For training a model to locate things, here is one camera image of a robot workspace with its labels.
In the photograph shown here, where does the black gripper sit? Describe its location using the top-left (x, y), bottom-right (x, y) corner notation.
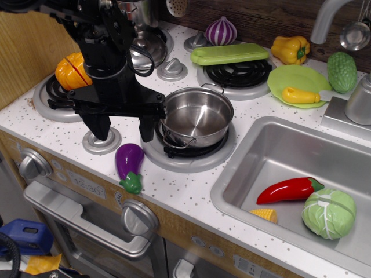
top-left (68, 64), bottom-right (166, 142)

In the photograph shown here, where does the purple toy eggplant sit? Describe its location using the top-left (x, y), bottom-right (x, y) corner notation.
top-left (115, 144), bottom-right (144, 195)

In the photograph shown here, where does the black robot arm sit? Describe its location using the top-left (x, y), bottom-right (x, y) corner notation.
top-left (1, 1), bottom-right (165, 142)

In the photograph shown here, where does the steel pot lid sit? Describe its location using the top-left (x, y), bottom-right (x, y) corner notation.
top-left (130, 31), bottom-right (168, 72)

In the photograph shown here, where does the tall steel stock pot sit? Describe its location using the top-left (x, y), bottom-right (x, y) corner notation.
top-left (117, 0), bottom-right (159, 31)

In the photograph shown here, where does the grey stove knob front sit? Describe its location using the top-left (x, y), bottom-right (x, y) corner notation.
top-left (82, 127), bottom-right (122, 155)

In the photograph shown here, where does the grey stove knob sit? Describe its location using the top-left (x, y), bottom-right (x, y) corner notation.
top-left (157, 58), bottom-right (188, 81)
top-left (183, 32), bottom-right (211, 52)
top-left (82, 127), bottom-right (122, 155)

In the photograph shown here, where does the oven clock display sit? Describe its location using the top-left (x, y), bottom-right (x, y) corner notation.
top-left (67, 170), bottom-right (106, 200)

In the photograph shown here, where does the grey stove knob middle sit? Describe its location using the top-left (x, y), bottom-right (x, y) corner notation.
top-left (157, 58), bottom-right (188, 81)

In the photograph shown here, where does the orange toy pumpkin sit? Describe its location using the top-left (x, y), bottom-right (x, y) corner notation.
top-left (54, 52), bottom-right (93, 91)

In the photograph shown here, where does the front left stove burner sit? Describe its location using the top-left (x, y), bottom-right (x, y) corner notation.
top-left (32, 74), bottom-right (82, 123)

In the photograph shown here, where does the stove burner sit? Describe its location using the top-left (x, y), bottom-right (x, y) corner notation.
top-left (32, 74), bottom-right (82, 123)
top-left (140, 124), bottom-right (236, 173)
top-left (197, 59), bottom-right (276, 101)

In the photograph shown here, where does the front right stove burner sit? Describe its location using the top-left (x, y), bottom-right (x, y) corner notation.
top-left (140, 124), bottom-right (236, 173)

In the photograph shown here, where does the grey oven dial right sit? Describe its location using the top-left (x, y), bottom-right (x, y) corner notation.
top-left (121, 199), bottom-right (159, 236)

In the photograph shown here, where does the grey oven dial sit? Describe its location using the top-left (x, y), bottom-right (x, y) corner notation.
top-left (121, 199), bottom-right (159, 236)
top-left (19, 148), bottom-right (53, 180)

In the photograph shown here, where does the grey oven dial left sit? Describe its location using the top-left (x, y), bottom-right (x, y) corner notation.
top-left (19, 148), bottom-right (53, 180)

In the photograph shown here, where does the green plastic cutting board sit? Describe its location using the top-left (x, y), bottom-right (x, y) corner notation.
top-left (190, 43), bottom-right (270, 66)

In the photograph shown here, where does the grey stove knob back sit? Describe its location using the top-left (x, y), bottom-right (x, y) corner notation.
top-left (183, 32), bottom-right (211, 52)

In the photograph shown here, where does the hanging steel skimmer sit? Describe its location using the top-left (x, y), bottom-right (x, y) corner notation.
top-left (166, 0), bottom-right (190, 18)

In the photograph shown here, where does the back right stove burner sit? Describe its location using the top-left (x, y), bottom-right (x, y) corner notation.
top-left (197, 59), bottom-right (276, 101)

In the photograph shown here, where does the purple striped toy onion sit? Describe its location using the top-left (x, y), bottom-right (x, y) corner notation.
top-left (205, 16), bottom-right (237, 46)

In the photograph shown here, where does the blue plastic device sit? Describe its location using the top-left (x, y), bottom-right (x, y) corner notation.
top-left (1, 219), bottom-right (54, 255)

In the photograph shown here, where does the grey sink basin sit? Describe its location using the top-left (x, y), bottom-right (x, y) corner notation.
top-left (211, 116), bottom-right (370, 277)

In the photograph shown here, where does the yellow cloth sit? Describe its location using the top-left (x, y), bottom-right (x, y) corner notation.
top-left (24, 254), bottom-right (62, 275)

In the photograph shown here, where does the yellow toy corn piece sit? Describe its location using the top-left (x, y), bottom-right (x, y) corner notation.
top-left (249, 208), bottom-right (278, 224)

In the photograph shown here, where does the green plastic plate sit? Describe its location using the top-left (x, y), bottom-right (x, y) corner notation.
top-left (267, 65), bottom-right (332, 109)

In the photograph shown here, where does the yellow toy bell pepper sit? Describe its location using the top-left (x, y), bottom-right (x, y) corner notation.
top-left (271, 36), bottom-right (310, 65)

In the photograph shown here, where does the red toy chili pepper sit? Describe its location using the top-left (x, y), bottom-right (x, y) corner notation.
top-left (256, 177), bottom-right (325, 205)

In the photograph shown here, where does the green toy cabbage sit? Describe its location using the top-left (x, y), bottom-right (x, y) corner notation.
top-left (301, 189), bottom-right (357, 240)

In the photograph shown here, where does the green toy bitter gourd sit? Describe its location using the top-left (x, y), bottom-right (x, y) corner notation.
top-left (327, 52), bottom-right (358, 94)

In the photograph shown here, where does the grey toy faucet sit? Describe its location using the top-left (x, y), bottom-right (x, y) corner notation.
top-left (310, 1), bottom-right (370, 140)

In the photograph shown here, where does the hanging steel ladle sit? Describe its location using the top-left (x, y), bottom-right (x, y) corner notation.
top-left (339, 0), bottom-right (371, 52)

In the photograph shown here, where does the steel pot with handles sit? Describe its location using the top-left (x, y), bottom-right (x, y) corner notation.
top-left (161, 87), bottom-right (234, 149)

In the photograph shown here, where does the grey oven door handle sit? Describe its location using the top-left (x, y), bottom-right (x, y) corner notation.
top-left (24, 181), bottom-right (151, 261)

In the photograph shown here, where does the black braided cable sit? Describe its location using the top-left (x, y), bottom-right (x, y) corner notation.
top-left (0, 231), bottom-right (21, 278)

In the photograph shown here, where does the yellow handled toy knife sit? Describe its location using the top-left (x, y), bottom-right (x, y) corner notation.
top-left (281, 87), bottom-right (335, 104)

